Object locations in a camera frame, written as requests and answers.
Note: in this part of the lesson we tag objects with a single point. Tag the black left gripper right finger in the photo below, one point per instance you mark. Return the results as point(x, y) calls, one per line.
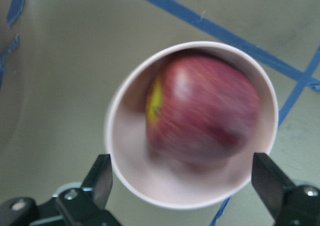
point(289, 203)

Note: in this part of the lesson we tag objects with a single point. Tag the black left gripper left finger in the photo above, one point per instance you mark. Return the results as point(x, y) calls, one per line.
point(85, 205)

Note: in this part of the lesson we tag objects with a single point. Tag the pink bowl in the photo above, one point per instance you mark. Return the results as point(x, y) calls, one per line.
point(168, 183)

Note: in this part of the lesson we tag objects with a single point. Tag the red apple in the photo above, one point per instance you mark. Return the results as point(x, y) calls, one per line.
point(199, 109)

